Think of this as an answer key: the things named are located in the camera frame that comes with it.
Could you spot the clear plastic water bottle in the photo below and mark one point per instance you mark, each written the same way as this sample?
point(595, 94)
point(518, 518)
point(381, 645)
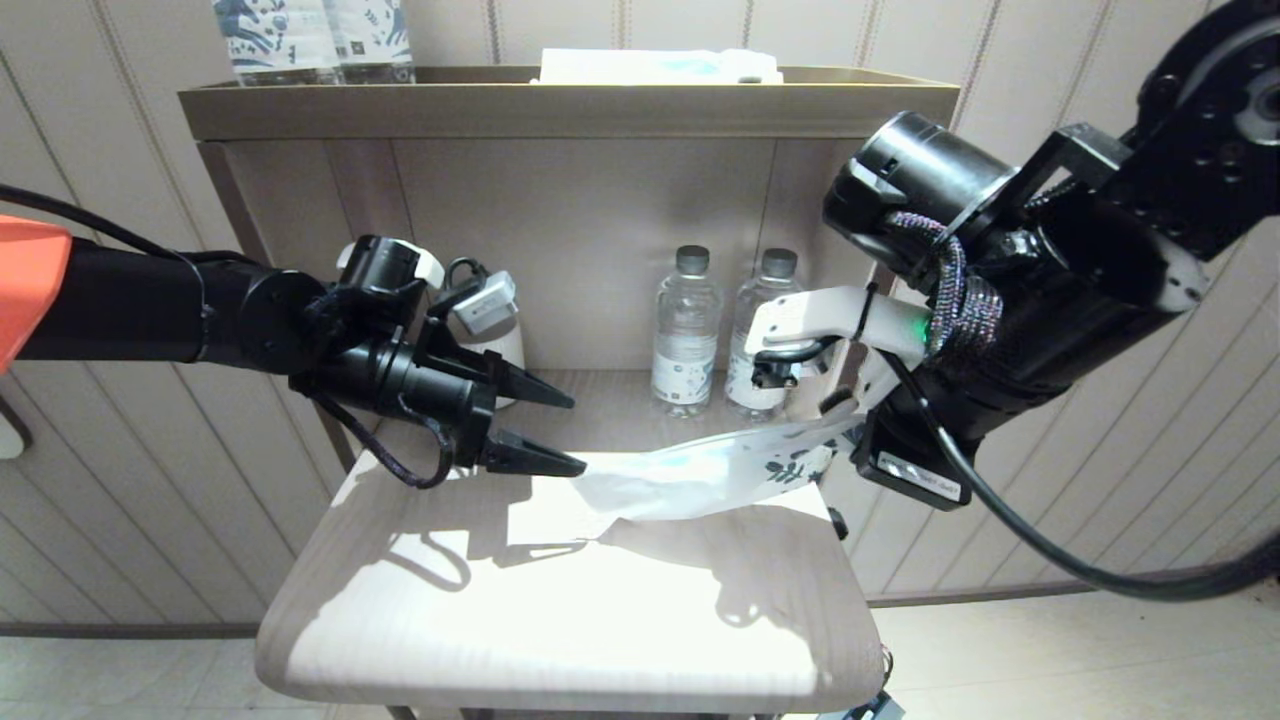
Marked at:
point(780, 265)
point(687, 320)

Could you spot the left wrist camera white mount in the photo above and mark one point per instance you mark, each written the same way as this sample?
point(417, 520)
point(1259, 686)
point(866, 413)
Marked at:
point(485, 305)

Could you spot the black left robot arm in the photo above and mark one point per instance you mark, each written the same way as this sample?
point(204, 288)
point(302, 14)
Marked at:
point(130, 310)

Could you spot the white ribbed mug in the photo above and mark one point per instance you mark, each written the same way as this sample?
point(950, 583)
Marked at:
point(508, 350)

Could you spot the white wall fixture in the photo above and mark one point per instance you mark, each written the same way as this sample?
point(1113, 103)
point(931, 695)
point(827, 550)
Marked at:
point(12, 435)

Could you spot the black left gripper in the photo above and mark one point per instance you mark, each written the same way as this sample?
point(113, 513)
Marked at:
point(420, 385)

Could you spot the white packet with blue print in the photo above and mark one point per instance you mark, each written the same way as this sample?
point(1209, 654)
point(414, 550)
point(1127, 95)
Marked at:
point(650, 68)

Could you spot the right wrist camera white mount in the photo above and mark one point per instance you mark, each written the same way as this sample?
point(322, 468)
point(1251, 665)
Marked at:
point(800, 310)

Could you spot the white floral plastic pouch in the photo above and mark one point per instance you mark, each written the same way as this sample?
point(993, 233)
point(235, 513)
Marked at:
point(680, 480)

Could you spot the light wooden shelf table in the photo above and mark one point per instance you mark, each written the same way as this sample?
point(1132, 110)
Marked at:
point(560, 620)

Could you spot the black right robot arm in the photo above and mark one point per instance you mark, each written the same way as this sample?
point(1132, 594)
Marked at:
point(1100, 270)

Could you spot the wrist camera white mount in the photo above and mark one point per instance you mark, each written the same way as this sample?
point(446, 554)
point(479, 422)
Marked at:
point(485, 305)
point(800, 310)

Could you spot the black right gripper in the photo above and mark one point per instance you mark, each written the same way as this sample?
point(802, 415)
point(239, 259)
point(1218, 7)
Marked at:
point(950, 420)

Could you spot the blue patterned packs on shelf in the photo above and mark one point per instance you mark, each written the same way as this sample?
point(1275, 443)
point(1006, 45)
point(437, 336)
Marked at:
point(275, 40)

